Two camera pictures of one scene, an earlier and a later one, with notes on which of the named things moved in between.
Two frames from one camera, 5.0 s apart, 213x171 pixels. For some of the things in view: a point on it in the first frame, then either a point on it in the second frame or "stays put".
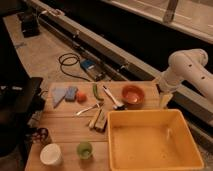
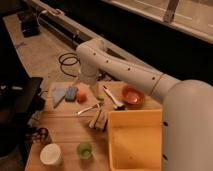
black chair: x=21 y=99 stays put
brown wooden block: x=101 y=122 stays put
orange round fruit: x=81 y=97 stays put
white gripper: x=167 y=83 → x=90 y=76
